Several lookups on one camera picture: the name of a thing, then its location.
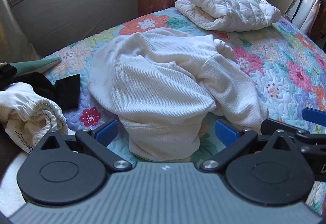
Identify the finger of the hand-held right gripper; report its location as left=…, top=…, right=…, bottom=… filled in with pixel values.
left=295, top=132, right=326, bottom=156
left=260, top=107, right=326, bottom=136

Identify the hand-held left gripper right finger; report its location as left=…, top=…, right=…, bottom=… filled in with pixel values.
left=200, top=119, right=300, bottom=172

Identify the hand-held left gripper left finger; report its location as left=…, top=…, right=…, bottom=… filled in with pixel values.
left=33, top=119, right=133, bottom=173

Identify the white waffle knit sweater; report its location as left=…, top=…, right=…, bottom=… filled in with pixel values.
left=87, top=27, right=270, bottom=162

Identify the black cloth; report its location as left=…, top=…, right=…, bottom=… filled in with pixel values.
left=0, top=63, right=81, bottom=111

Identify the floral patchwork quilt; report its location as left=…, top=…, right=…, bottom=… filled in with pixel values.
left=42, top=6, right=326, bottom=217

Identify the white gathered cloth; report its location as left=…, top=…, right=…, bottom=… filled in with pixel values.
left=0, top=82, right=69, bottom=154

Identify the hanging brown garment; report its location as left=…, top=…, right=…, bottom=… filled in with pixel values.
left=309, top=0, right=326, bottom=41

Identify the green cloth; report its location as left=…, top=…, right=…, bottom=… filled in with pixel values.
left=10, top=57, right=62, bottom=77

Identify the hanging white garment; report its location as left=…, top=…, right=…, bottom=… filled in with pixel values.
left=285, top=0, right=322, bottom=34

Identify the white quilted jacket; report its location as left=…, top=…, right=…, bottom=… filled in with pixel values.
left=175, top=0, right=281, bottom=32

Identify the beige curtain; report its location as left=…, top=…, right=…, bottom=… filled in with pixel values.
left=0, top=0, right=41, bottom=64

